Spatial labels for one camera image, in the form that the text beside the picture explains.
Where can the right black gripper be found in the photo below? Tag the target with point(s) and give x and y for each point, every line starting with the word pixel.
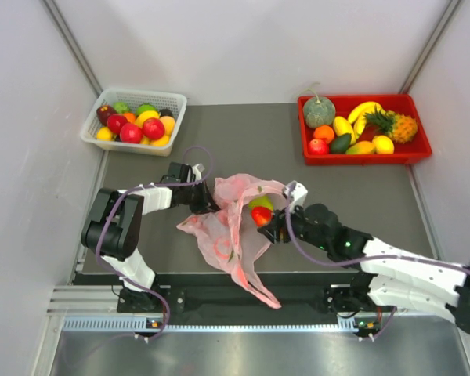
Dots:
pixel 275 233

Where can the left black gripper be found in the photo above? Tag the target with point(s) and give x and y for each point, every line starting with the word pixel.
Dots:
pixel 207 204

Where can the pink printed plastic bag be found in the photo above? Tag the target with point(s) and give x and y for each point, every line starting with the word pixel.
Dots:
pixel 228 239

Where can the dark green avocado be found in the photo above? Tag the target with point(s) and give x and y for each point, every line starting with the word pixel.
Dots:
pixel 340 144

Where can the orange fruit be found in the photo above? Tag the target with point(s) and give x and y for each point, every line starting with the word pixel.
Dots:
pixel 325 133

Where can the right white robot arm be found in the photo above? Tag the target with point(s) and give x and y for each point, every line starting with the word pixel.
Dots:
pixel 387 276

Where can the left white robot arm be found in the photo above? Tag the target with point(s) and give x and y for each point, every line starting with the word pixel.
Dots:
pixel 113 224

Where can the yellow fruit in basket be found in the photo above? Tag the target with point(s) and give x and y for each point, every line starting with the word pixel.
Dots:
pixel 145 116

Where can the dark red fruit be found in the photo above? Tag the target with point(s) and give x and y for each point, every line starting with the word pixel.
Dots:
pixel 103 112

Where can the orange peach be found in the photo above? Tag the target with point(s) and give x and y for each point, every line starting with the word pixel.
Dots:
pixel 169 124

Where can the red apple right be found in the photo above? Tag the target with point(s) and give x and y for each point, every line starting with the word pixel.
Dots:
pixel 153 128

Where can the red apple in tray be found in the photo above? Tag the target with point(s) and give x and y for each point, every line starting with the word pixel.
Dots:
pixel 318 147

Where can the dark mangosteen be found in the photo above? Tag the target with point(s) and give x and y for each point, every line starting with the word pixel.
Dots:
pixel 166 113

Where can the red apple middle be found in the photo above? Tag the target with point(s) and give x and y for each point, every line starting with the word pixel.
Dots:
pixel 131 133

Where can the white perforated plastic basket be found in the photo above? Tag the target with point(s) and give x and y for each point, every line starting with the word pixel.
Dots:
pixel 134 98

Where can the small orange tangerine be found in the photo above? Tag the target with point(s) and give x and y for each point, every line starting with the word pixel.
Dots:
pixel 130 117

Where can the green apple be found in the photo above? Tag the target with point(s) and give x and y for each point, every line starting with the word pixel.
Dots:
pixel 144 108

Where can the red apple left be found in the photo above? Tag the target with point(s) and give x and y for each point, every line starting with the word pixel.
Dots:
pixel 115 122

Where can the yellow lemon in basket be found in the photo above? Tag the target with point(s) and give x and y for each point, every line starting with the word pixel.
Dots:
pixel 105 134

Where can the red green yellow mango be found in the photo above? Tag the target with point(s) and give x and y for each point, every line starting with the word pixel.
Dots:
pixel 361 148

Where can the green lime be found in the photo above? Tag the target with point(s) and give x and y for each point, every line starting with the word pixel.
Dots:
pixel 121 107

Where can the green melon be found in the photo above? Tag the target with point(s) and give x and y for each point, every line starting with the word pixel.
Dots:
pixel 318 110

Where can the yellow banana bunch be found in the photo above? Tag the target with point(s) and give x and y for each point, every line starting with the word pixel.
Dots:
pixel 357 116

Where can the orange pineapple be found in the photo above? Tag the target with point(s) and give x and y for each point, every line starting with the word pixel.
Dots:
pixel 398 127

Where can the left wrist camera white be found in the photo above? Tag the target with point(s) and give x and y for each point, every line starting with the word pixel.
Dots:
pixel 197 173

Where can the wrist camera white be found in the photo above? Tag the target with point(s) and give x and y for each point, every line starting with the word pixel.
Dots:
pixel 197 173
pixel 295 194

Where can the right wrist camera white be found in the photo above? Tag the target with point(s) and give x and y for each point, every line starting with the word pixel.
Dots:
pixel 295 194

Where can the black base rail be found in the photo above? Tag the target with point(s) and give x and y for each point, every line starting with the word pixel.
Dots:
pixel 202 298

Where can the grey slotted cable duct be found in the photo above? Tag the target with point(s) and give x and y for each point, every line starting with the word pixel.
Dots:
pixel 143 324

